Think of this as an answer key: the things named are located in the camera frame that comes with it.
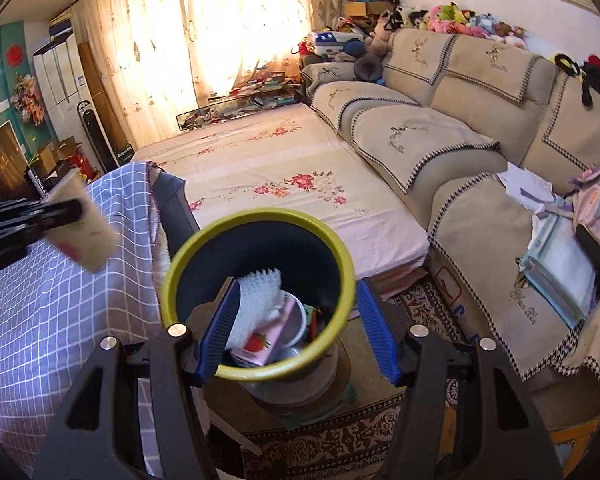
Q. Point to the white wrapper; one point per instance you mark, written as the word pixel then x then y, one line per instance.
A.
pixel 261 302

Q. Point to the cluttered glass low table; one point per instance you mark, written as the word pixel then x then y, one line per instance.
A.
pixel 247 99

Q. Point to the white loose papers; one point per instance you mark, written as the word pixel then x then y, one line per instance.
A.
pixel 526 188

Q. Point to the large black television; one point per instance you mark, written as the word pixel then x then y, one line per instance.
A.
pixel 13 167

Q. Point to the floral white mattress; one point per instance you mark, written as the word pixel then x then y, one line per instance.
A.
pixel 290 158

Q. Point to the red fire extinguisher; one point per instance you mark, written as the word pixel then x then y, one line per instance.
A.
pixel 80 162

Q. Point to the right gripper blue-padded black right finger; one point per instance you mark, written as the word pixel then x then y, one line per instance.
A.
pixel 465 414

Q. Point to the artificial flower bouquet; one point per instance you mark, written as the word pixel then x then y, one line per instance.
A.
pixel 27 100

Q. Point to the cream floral curtains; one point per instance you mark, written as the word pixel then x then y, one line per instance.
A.
pixel 159 58

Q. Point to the beige fabric sofa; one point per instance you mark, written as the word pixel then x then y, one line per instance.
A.
pixel 449 116

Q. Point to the pile of plush toys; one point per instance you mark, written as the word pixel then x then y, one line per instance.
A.
pixel 452 20

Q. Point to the blue checkered tablecloth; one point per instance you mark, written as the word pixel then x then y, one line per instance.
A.
pixel 53 313

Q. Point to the pink strawberry milk carton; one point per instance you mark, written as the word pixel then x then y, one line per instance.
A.
pixel 264 341

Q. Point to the clear document folder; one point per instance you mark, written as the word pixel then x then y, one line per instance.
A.
pixel 557 267

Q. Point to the yellow-rimmed black trash bin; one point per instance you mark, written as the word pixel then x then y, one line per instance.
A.
pixel 238 277

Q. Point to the black tower fan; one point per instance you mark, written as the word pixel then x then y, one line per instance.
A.
pixel 97 136

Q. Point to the white yogurt cup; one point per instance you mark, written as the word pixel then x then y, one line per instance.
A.
pixel 297 322

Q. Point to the patterned red rug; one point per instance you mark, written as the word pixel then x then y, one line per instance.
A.
pixel 350 444

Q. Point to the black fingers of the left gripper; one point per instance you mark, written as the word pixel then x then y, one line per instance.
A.
pixel 25 222

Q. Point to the white paper cup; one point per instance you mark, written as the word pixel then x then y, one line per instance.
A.
pixel 89 241

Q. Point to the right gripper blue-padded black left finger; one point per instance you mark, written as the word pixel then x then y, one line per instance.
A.
pixel 96 431

